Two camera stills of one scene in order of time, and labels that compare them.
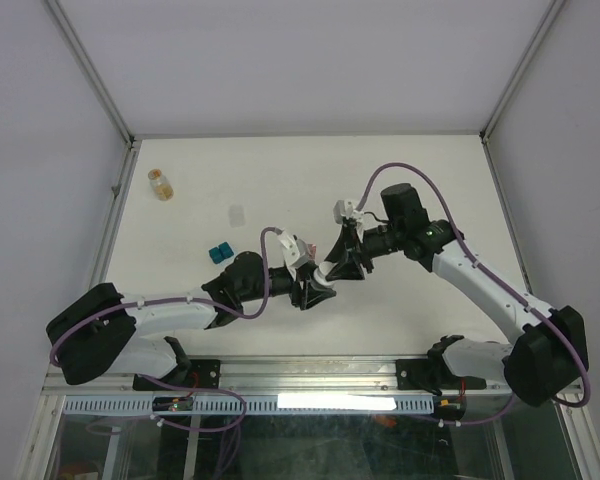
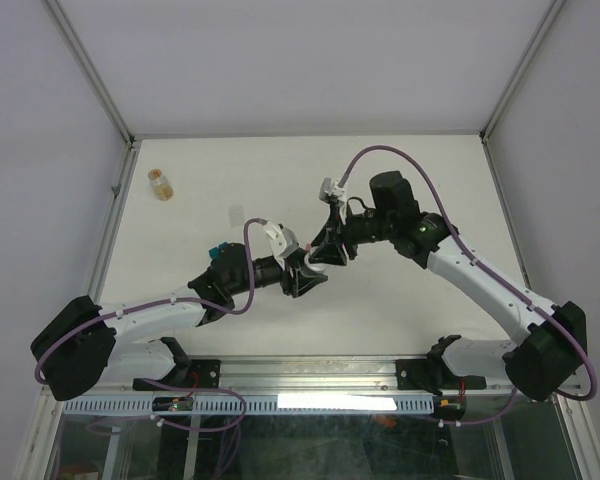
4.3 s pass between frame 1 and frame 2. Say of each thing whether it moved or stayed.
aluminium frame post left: stayed
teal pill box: stayed
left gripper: moved
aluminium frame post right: stayed
